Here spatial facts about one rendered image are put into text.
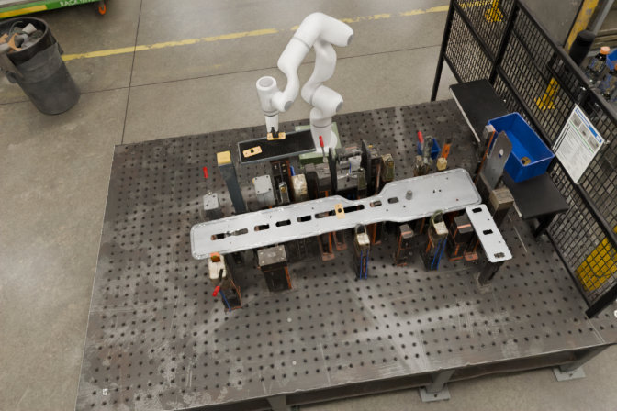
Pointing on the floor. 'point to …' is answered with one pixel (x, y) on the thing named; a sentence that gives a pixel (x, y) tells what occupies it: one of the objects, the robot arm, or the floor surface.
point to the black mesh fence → (537, 107)
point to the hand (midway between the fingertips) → (274, 132)
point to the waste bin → (37, 64)
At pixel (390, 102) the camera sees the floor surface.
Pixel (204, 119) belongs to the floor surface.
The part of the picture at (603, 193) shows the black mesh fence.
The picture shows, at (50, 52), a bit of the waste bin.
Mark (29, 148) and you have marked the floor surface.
